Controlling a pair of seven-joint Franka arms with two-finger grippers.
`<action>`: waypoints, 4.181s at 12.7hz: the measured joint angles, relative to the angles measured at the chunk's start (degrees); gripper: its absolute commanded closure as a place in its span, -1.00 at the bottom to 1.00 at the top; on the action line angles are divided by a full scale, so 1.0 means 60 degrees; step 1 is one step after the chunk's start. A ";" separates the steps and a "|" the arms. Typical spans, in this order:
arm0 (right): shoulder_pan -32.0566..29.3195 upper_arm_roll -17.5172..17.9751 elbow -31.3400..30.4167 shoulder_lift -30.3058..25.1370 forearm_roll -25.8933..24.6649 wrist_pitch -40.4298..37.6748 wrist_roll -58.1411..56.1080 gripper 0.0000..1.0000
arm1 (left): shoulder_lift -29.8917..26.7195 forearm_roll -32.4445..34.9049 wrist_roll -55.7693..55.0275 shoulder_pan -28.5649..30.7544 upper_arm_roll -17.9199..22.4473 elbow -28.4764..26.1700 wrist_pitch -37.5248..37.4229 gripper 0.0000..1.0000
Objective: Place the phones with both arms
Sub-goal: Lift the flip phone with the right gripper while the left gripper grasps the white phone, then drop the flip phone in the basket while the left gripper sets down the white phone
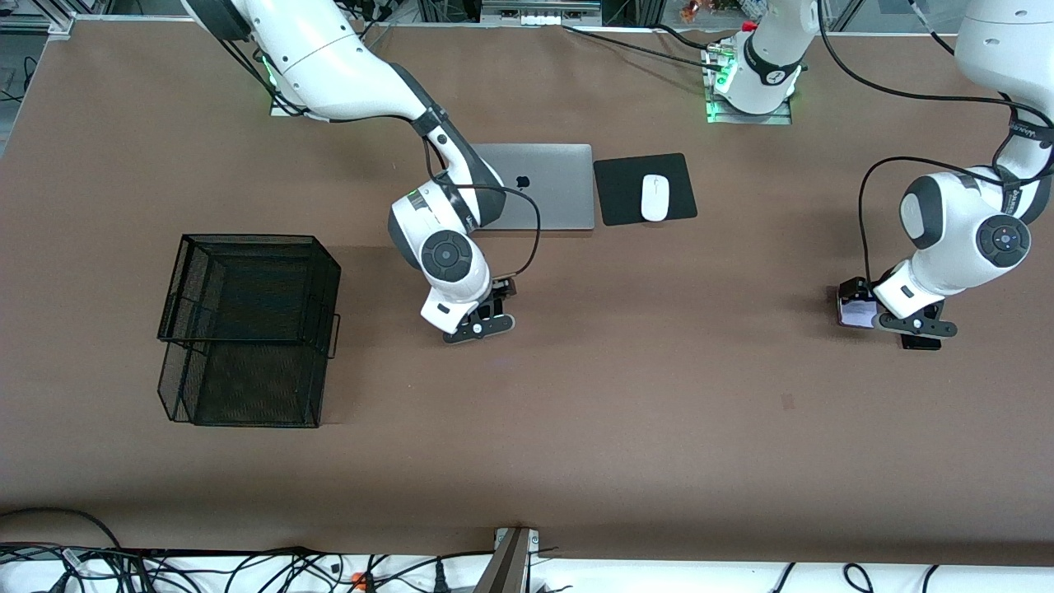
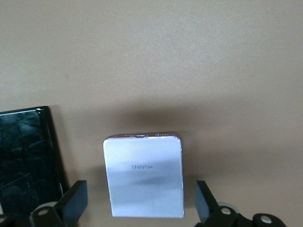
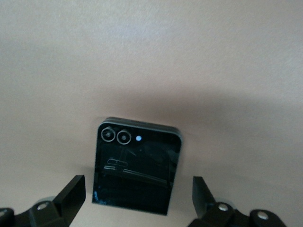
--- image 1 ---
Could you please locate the silver closed laptop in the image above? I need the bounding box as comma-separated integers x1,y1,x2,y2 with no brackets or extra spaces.
469,143,595,231

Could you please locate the black mouse pad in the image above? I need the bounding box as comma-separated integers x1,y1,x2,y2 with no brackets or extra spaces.
593,152,699,227

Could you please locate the white computer mouse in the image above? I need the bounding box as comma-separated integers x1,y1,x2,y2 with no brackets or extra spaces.
641,174,670,222

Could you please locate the black mesh two-tier tray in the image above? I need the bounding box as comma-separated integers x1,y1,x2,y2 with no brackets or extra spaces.
156,233,343,429

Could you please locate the white power strip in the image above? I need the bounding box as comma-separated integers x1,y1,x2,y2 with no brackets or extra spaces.
482,0,602,26

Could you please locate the left arm black wrist cable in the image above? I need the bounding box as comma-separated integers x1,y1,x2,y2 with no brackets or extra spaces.
815,0,1054,285

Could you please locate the arm black wrist cable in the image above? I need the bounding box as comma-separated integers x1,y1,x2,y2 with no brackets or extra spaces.
422,132,543,285
815,0,1054,285

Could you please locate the right arm black wrist cable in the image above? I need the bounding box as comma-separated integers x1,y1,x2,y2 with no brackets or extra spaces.
422,132,543,285

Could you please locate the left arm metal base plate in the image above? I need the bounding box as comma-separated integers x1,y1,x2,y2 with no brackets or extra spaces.
706,92,793,126

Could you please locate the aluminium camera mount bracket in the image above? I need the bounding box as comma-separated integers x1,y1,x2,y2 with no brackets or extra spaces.
473,527,541,593

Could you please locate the black cable on table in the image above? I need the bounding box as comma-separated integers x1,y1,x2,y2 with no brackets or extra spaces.
562,25,719,67

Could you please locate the black arched floor cable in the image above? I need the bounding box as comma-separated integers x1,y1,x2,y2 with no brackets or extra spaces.
0,507,124,551

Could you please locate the aluminium frame rail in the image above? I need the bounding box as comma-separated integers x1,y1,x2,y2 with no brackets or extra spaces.
0,12,77,35

